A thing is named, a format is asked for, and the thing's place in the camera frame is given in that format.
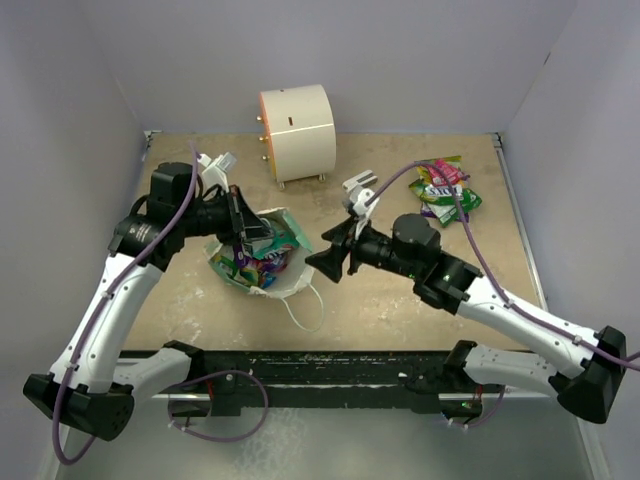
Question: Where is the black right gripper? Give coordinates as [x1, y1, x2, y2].
[306, 213, 420, 281]

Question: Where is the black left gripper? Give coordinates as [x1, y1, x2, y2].
[178, 185, 275, 246]

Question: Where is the green paper bag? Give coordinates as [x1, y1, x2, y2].
[201, 206, 326, 334]

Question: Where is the purple snack packet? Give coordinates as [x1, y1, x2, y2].
[418, 178, 479, 226]

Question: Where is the green Fox's candy packet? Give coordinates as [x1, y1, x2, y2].
[407, 155, 469, 205]

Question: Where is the yellow green snack packet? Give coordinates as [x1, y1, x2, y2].
[423, 188, 483, 227]

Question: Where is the pink red snack packet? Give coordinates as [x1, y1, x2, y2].
[427, 156, 469, 186]

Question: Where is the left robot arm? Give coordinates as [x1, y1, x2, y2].
[23, 157, 273, 441]

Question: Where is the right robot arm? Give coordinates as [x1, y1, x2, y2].
[305, 213, 627, 424]

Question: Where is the small white stapler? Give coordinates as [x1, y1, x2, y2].
[342, 169, 378, 193]

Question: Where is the white cylindrical drawer cabinet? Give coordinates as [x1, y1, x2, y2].
[257, 84, 337, 189]

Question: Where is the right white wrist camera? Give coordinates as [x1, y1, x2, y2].
[345, 187, 379, 240]

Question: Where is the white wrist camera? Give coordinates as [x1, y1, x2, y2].
[197, 152, 237, 192]
[345, 187, 379, 240]

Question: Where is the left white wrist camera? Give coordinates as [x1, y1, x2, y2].
[197, 152, 237, 192]

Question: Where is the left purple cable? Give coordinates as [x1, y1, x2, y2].
[52, 140, 205, 466]

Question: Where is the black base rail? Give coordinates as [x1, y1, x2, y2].
[119, 349, 504, 417]

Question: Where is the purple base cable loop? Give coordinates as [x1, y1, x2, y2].
[166, 369, 271, 443]

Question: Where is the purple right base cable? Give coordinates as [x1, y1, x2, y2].
[447, 384, 506, 429]

